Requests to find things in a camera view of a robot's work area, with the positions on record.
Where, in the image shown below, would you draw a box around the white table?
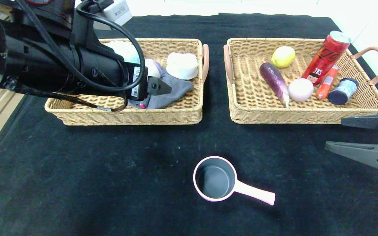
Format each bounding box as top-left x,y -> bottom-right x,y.
123,0 -> 334,20

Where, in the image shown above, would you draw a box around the grey microfibre towel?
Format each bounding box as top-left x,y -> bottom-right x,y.
127,65 -> 194,109

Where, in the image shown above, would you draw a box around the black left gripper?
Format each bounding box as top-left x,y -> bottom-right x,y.
77,46 -> 172,101

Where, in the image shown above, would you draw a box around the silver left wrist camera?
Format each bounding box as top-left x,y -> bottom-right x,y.
102,0 -> 133,26

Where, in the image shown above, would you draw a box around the pink toy saucepan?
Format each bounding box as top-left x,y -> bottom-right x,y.
193,156 -> 276,206

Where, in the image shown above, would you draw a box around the black braided cable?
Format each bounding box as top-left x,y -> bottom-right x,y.
10,85 -> 129,113

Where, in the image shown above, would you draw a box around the black smooth cable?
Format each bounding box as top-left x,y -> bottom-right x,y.
14,0 -> 147,93

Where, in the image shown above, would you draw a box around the yellow lemon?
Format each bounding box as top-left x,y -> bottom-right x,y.
271,46 -> 296,69

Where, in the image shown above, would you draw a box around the light blue bath pouf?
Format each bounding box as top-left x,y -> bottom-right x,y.
105,40 -> 142,65

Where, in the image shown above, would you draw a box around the rectangular wicker basket brown handles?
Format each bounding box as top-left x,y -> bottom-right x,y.
223,38 -> 378,125
44,39 -> 210,127

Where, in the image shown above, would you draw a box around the pale pink round fruit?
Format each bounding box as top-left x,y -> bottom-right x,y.
287,78 -> 314,102

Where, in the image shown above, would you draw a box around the purple eggplant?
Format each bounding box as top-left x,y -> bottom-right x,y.
260,63 -> 290,108

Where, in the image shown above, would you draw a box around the small can dark blue lid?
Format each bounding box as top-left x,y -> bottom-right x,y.
327,78 -> 359,106

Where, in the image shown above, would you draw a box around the red cola can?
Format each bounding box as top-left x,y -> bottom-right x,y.
302,31 -> 351,86

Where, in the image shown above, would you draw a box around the purple garbage bag roll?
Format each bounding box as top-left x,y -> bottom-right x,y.
144,59 -> 164,80

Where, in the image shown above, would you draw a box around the orange sausage stick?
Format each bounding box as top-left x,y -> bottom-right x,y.
316,65 -> 339,101

